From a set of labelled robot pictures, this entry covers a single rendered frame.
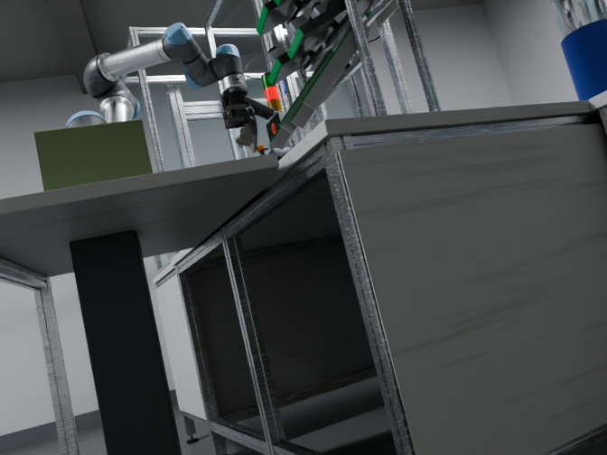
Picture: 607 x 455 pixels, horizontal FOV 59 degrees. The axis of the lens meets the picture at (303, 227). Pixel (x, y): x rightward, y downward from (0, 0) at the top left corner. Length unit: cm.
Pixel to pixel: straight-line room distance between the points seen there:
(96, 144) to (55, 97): 370
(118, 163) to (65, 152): 13
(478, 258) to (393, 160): 26
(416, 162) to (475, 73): 442
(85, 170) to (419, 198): 85
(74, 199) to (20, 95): 419
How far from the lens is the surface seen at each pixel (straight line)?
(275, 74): 159
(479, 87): 543
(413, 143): 108
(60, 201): 110
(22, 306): 483
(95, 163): 148
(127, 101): 206
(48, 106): 517
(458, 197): 111
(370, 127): 104
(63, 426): 194
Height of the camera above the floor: 55
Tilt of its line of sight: 8 degrees up
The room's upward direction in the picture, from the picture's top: 14 degrees counter-clockwise
